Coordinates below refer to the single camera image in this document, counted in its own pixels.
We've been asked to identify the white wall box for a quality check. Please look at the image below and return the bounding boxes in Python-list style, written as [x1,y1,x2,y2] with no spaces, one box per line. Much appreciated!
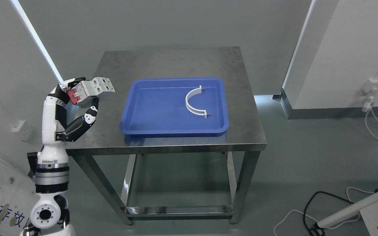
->
[11,120,33,141]

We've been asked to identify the white curved plastic bracket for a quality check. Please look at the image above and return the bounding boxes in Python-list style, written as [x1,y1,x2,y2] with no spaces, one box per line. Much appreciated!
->
[184,85,211,119]

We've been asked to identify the blue plastic tray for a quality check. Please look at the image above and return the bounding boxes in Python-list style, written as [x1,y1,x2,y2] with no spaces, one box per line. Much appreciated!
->
[119,77,230,137]

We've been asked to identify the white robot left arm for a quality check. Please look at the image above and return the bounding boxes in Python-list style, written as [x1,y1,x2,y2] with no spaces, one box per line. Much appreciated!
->
[20,151,76,236]

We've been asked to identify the white pole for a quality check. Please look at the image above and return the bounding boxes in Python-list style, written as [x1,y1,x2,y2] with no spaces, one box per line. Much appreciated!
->
[317,192,378,229]

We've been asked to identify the stainless steel table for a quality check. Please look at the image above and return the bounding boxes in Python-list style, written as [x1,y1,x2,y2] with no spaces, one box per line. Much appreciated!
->
[67,47,267,225]

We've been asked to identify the white wall socket with plug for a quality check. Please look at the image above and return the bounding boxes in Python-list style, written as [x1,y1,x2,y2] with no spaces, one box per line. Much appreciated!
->
[362,77,378,112]

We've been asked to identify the white sign with blue text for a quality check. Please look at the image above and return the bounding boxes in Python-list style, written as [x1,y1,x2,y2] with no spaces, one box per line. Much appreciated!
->
[0,155,38,236]

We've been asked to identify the white circuit breaker red switches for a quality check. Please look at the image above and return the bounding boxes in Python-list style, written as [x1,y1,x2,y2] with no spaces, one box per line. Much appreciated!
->
[67,77,116,107]

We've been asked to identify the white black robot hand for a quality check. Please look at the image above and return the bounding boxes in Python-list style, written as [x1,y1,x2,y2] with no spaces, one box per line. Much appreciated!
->
[39,77,99,159]

